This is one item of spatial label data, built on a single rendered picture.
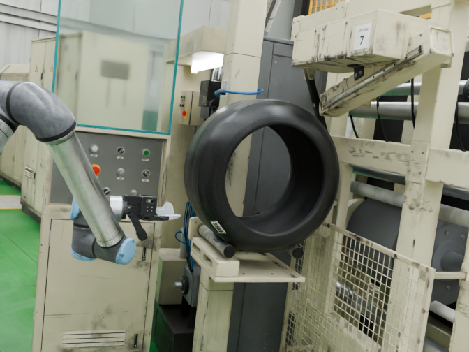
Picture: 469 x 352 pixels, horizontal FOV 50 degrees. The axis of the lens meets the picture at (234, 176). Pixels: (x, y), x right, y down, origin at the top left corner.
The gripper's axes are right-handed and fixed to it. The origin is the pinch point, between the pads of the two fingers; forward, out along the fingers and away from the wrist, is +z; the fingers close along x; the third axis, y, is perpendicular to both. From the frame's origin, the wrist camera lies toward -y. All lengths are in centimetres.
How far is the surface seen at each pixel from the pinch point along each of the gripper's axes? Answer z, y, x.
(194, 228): 14.7, -9.2, 25.3
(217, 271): 14.8, -17.2, -9.2
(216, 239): 17.2, -8.3, 3.1
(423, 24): 69, 77, -34
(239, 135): 16.1, 32.4, -12.3
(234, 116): 14.7, 38.7, -9.1
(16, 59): -116, 113, 911
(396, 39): 59, 70, -34
